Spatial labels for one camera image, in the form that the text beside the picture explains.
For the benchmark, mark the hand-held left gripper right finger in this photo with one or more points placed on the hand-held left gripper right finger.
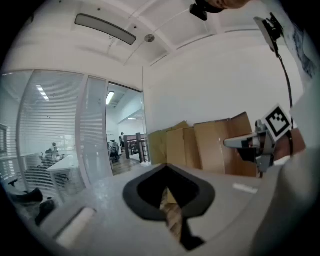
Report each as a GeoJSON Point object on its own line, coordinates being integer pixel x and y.
{"type": "Point", "coordinates": [225, 200]}

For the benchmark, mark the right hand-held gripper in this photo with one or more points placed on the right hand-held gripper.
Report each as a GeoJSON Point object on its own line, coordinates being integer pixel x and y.
{"type": "Point", "coordinates": [277, 122]}

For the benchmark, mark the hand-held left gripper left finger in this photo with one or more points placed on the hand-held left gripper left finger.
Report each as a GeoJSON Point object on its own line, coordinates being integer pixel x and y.
{"type": "Point", "coordinates": [105, 212]}

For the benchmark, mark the frosted glass door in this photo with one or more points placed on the frosted glass door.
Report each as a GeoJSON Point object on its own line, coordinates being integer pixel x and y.
{"type": "Point", "coordinates": [145, 120]}

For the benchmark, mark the person's right forearm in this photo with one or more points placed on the person's right forearm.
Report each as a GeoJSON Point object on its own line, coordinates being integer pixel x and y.
{"type": "Point", "coordinates": [298, 142]}

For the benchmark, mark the large brown cardboard sheet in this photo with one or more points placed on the large brown cardboard sheet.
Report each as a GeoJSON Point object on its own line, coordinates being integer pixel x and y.
{"type": "Point", "coordinates": [212, 145]}

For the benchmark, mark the small brown cardboard sheet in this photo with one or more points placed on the small brown cardboard sheet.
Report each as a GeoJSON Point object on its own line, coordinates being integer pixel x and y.
{"type": "Point", "coordinates": [180, 147]}

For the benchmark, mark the black office chair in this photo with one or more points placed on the black office chair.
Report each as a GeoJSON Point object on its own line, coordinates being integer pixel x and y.
{"type": "Point", "coordinates": [30, 197]}
{"type": "Point", "coordinates": [114, 152]}
{"type": "Point", "coordinates": [48, 156]}

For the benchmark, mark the white desk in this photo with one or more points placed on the white desk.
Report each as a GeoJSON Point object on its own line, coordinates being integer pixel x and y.
{"type": "Point", "coordinates": [62, 165]}

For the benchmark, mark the white printed T-shirt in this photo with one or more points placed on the white printed T-shirt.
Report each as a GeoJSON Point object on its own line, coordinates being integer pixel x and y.
{"type": "Point", "coordinates": [305, 120]}

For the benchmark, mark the dark wooden table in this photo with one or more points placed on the dark wooden table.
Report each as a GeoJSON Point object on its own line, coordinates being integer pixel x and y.
{"type": "Point", "coordinates": [138, 147]}

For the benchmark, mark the olive cardboard sheet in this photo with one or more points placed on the olive cardboard sheet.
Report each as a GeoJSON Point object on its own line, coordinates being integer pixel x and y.
{"type": "Point", "coordinates": [156, 147]}

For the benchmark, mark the narrow blinds glass partition panel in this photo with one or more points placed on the narrow blinds glass partition panel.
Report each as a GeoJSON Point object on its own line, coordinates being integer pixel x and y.
{"type": "Point", "coordinates": [97, 125]}

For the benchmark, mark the wide blinds glass partition panel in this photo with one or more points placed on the wide blinds glass partition panel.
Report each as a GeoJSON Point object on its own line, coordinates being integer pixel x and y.
{"type": "Point", "coordinates": [50, 120]}
{"type": "Point", "coordinates": [10, 112]}

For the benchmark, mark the black body-worn device pack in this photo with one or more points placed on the black body-worn device pack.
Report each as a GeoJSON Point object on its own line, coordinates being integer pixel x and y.
{"type": "Point", "coordinates": [270, 32]}

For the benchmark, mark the fluorescent ceiling light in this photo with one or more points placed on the fluorescent ceiling light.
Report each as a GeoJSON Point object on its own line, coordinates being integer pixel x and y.
{"type": "Point", "coordinates": [110, 98]}

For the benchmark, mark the round ceiling fixture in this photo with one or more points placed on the round ceiling fixture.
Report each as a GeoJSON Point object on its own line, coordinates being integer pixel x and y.
{"type": "Point", "coordinates": [149, 38]}

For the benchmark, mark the person's face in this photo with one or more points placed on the person's face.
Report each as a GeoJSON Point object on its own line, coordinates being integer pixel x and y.
{"type": "Point", "coordinates": [225, 3]}

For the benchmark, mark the long dark ceiling lamp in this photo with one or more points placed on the long dark ceiling lamp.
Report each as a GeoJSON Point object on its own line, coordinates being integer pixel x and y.
{"type": "Point", "coordinates": [105, 28]}

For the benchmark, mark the black head-mounted camera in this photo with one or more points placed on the black head-mounted camera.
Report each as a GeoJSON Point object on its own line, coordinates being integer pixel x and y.
{"type": "Point", "coordinates": [198, 11]}

